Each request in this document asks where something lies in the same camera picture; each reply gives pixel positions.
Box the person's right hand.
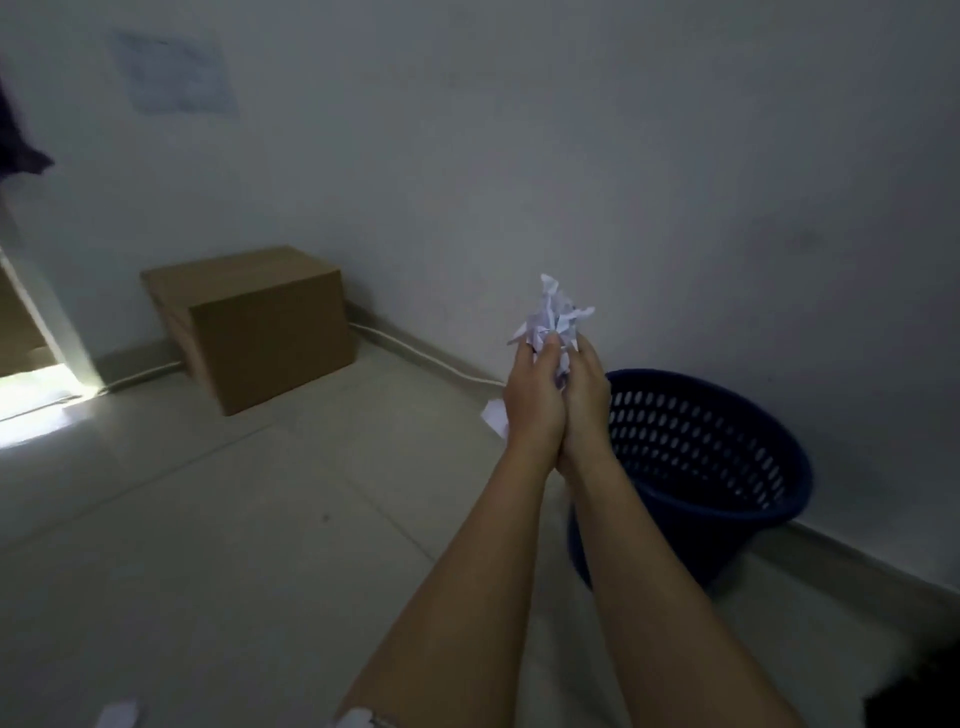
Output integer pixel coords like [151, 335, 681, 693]
[556, 333, 615, 475]

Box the person's left hand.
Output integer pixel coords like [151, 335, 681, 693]
[503, 333, 571, 456]

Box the white paper ball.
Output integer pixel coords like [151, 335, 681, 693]
[507, 273, 596, 380]

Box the person's right forearm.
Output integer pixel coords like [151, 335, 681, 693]
[562, 450, 804, 728]

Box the person's left forearm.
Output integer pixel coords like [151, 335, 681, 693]
[335, 442, 560, 728]

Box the blue perforated plastic basket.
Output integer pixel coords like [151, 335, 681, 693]
[567, 368, 816, 591]

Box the brown cardboard box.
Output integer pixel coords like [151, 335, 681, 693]
[140, 245, 357, 417]

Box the black object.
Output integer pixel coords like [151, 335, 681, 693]
[862, 648, 960, 728]

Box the wooden door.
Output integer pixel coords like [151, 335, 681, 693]
[0, 262, 54, 376]

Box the dark hanging cloth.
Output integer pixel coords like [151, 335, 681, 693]
[0, 75, 55, 180]

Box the white cable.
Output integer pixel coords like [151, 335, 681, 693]
[96, 321, 508, 397]

